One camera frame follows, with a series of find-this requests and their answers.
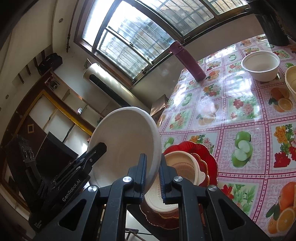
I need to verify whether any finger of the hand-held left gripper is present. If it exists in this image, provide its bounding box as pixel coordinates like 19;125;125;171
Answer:
69;142;107;176

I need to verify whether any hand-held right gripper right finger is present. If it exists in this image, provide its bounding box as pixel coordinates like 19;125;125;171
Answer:
159;156;271;241

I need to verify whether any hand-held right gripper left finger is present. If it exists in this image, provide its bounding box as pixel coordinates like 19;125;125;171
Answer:
32;154;148;241

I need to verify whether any large beige ribbed bowl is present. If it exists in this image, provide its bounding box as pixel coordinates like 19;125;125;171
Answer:
144;151;206;214

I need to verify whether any wide white bowl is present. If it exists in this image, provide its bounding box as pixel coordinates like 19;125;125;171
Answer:
88;107;162;201

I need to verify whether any large red printed plate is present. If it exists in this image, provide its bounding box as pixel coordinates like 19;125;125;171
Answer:
139;141;218;231

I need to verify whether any deep white bowl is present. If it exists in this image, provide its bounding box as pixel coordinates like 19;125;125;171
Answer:
241;51;280;82

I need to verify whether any small beige ribbed bowl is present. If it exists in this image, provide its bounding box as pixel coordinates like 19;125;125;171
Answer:
285;65;296;98

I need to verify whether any black flat panel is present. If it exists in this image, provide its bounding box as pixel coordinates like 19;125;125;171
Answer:
35;132;78;176

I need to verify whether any wooden stool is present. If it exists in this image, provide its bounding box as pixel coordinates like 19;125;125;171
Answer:
150;95;169;121

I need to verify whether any white tower air conditioner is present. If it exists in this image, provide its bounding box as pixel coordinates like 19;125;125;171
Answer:
83;64;130;108

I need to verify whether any purple thermos bottle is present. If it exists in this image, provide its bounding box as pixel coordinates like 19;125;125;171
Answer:
169;40;207;81

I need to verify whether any barred window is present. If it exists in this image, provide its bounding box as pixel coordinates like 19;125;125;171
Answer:
74;0;252;88

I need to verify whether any black electric kettle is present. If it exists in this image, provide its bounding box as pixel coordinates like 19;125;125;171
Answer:
246;0;289;46

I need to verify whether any yellow-framed wall shelf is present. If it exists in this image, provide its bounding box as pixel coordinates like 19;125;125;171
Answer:
0;70;102;209

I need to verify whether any black camera bag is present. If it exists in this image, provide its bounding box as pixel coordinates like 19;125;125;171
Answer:
38;53;63;75

